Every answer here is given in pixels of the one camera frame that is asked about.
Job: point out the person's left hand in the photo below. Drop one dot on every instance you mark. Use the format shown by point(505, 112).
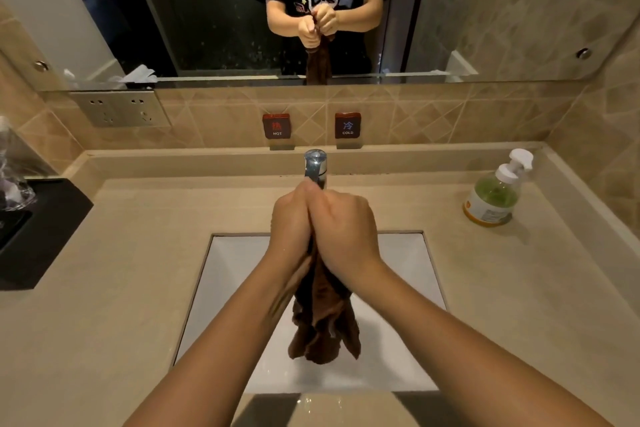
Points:
point(290, 226)

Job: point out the person's right hand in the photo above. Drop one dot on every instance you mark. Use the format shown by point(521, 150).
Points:
point(350, 236)

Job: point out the person's right fingers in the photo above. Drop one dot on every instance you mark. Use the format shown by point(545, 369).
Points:
point(320, 221)

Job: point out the person's left fingers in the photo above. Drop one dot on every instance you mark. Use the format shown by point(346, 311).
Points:
point(306, 201)

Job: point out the brown towel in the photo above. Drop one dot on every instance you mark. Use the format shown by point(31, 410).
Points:
point(325, 321)

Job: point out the person's right forearm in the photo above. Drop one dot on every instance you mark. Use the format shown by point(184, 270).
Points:
point(450, 356)

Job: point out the person's left forearm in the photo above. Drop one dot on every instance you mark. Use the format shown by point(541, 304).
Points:
point(225, 341)

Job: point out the chrome faucet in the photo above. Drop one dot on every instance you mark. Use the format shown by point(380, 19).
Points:
point(315, 166)

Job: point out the red hot water label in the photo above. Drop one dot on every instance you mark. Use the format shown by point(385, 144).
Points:
point(276, 125)

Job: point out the blue cold water label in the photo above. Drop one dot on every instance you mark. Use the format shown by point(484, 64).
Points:
point(347, 125)

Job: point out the white sink basin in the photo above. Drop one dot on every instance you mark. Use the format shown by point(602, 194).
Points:
point(400, 341)

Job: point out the green soap pump bottle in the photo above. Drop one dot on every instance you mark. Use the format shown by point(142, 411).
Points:
point(492, 196)

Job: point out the silver power outlet plate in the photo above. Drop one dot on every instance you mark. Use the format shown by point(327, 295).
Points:
point(120, 109)

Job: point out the black tray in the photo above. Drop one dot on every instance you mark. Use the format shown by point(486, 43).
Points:
point(40, 236)

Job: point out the clear plastic wrapper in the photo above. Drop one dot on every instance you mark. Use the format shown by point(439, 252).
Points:
point(12, 181)

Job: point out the chrome mirror screw cap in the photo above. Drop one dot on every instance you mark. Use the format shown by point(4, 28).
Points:
point(583, 53)
point(41, 66)

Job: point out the wall mirror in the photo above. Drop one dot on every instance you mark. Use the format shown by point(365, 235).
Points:
point(500, 11)

